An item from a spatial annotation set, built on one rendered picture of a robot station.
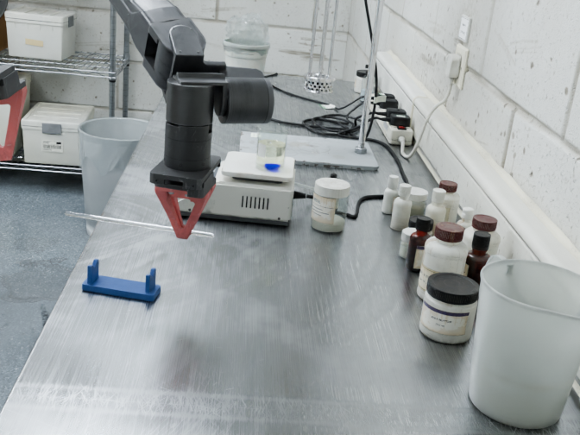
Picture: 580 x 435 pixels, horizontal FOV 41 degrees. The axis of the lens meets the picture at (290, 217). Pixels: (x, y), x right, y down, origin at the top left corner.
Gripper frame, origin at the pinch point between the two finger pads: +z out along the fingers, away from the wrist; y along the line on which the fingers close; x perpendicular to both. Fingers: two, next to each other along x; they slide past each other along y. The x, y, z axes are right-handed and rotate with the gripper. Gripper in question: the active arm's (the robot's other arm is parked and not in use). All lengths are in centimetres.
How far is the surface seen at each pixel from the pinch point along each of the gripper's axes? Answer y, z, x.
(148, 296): -1.7, 9.2, 3.7
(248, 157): 39.2, 1.2, -0.4
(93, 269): -0.5, 7.2, 11.8
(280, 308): 2.2, 9.9, -13.2
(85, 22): 258, 17, 120
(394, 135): 93, 8, -25
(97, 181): 173, 61, 80
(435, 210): 34.5, 4.3, -33.5
